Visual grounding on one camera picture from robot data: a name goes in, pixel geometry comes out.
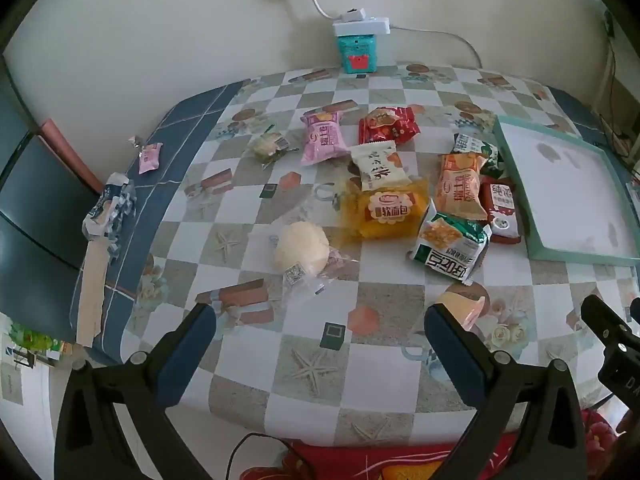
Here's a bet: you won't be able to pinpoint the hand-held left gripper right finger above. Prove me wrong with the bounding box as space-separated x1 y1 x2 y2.
424 304 588 480

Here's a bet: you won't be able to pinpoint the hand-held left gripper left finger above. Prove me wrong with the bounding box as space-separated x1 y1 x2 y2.
54 302 218 480

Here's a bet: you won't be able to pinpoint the peach jelly cup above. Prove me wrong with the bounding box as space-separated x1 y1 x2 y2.
432 282 491 331

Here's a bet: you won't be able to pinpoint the green white cracker packet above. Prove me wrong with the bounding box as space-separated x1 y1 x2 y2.
409 200 493 283

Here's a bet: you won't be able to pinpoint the teal rimmed white tray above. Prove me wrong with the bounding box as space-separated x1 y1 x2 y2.
492 115 640 266

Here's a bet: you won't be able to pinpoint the dark red snack packet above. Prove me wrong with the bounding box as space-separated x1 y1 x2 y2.
477 177 523 246

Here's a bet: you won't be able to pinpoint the round bun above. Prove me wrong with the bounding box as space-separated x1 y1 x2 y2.
267 220 358 301

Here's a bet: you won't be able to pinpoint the yellow soft bread packet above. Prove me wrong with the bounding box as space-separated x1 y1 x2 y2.
340 177 431 243

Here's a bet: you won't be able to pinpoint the orange snack packet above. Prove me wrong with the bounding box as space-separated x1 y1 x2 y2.
432 152 488 221

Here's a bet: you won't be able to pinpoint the white snack packet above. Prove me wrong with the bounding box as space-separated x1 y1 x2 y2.
349 141 412 192

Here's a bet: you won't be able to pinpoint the clear pastry green ends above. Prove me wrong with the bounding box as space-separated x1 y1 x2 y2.
247 127 301 168

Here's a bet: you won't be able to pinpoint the pink swiss roll packet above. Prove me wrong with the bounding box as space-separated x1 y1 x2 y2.
300 110 351 165

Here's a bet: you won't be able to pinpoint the beige cardboard strip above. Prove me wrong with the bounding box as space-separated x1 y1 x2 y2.
75 237 113 348

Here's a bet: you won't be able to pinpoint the red floral cloth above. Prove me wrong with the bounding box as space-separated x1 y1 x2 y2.
237 407 626 480

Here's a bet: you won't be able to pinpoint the green printed packaging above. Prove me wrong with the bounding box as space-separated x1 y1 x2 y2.
0 310 76 371

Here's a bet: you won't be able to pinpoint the torn blue white packet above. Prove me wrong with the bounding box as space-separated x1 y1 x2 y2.
82 172 137 256

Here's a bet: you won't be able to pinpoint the small pink snack packet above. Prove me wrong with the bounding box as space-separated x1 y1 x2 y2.
137 142 165 175

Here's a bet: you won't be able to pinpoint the dark cabinet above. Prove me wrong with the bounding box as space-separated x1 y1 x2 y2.
0 70 101 271

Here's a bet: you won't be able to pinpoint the pinkish brown board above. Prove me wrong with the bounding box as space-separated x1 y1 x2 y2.
37 117 103 196

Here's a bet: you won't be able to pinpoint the teal box with red crab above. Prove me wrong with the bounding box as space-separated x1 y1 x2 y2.
334 34 377 75

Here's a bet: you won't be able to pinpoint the white power strip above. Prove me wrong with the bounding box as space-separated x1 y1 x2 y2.
332 7 391 37

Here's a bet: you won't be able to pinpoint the thin black cable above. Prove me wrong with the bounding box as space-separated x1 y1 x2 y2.
220 432 301 480

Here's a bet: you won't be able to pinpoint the black charging cable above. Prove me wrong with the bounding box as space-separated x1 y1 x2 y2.
597 10 640 151

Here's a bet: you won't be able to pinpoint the white power cable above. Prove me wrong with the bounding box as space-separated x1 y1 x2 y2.
389 24 483 68

